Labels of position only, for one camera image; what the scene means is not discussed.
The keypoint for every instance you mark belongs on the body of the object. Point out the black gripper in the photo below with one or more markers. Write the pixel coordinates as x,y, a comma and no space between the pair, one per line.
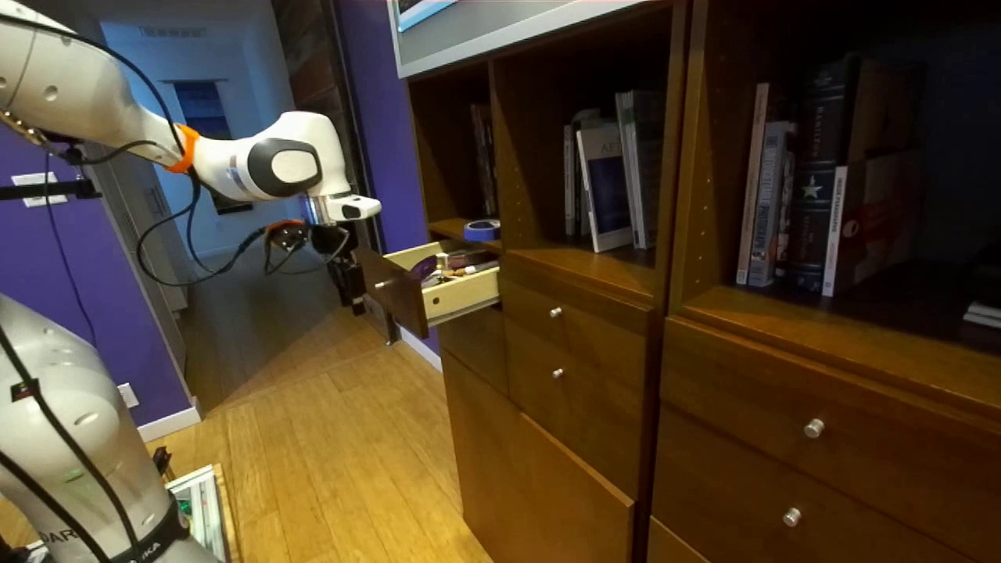
336,240

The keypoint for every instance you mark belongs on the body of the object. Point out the silver knob of shallow drawer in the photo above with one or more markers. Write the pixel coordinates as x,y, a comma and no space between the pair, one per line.
382,284

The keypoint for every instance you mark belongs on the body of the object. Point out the shallow wooden drawer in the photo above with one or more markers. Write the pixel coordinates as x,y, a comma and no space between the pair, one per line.
459,297

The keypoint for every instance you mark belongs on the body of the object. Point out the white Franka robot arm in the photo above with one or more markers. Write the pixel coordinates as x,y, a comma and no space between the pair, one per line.
83,94

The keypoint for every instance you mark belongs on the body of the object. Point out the small silver drawer knob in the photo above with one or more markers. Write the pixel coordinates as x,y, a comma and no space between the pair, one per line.
793,518
814,427
557,373
555,310

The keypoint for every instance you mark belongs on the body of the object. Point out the wide wooden drawer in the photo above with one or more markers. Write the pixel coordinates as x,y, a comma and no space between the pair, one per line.
595,331
583,417
731,490
885,417

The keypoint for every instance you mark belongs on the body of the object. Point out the dark purple object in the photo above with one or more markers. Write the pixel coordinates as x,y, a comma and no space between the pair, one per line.
424,271

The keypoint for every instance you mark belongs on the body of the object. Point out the small white object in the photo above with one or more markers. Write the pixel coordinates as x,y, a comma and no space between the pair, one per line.
450,271

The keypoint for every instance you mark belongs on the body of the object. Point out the blue tape roll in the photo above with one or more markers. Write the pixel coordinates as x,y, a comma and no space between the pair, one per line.
482,228

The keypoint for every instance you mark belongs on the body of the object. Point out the dark wooden door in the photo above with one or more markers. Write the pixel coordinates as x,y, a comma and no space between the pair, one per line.
314,63

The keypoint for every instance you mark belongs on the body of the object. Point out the thin grey book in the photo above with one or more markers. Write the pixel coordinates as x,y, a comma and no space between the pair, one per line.
571,182

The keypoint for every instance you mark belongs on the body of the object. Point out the large wooden cabinet door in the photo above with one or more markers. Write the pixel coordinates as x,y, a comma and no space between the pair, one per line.
534,481

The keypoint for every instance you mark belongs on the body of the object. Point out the white bordered leaning book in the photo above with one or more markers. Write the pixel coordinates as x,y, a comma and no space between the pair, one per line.
604,193

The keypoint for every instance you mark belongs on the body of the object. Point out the white green floor box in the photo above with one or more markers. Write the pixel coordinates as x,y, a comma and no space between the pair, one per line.
205,512

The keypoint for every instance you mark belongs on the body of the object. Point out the dark wooden bookshelf cabinet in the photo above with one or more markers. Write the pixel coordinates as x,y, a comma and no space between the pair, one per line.
583,440

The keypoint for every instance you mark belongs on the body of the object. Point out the grey framed picture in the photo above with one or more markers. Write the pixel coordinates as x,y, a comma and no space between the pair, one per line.
500,31

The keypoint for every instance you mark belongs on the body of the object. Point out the tall white book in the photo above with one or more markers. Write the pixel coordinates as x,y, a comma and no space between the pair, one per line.
632,167

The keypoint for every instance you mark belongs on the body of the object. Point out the tall tan book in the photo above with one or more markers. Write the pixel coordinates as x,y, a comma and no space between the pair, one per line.
753,190

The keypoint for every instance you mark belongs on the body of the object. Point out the pale green book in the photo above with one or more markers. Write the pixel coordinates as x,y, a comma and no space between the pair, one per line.
775,209

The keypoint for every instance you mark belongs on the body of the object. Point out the dark book with star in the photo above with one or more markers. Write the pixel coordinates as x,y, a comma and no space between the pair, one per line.
812,199

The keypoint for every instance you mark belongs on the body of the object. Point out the thin white spine book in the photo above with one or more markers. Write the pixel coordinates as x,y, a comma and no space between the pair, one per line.
832,235

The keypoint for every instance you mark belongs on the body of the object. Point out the reddish brown book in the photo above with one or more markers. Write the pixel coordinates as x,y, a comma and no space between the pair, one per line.
881,224

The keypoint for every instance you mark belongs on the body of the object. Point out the flat lying book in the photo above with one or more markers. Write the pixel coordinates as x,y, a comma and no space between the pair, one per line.
984,313

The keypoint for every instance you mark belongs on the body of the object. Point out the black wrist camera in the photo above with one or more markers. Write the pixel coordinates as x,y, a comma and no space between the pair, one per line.
289,235

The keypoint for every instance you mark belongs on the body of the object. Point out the white wall outlet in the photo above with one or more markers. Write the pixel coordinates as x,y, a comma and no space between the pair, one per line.
126,394

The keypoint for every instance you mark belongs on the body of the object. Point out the black wall shelf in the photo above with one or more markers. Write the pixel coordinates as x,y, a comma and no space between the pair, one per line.
50,193

